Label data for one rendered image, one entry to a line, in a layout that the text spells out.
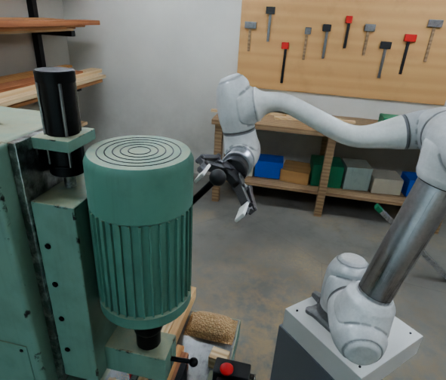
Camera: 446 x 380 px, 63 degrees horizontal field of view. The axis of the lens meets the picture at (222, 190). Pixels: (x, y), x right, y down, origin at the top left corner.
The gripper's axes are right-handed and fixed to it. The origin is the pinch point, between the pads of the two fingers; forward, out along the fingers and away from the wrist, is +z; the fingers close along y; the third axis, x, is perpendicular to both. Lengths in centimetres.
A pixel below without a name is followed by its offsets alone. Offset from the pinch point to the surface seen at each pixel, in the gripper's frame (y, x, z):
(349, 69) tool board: -44, 38, -304
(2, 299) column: 18.1, -27.5, 34.8
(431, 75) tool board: -98, 85, -304
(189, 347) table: -23.9, -34.8, 8.9
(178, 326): -18.3, -34.4, 6.1
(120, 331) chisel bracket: -4.0, -29.6, 22.6
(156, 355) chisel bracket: -11.6, -23.2, 26.4
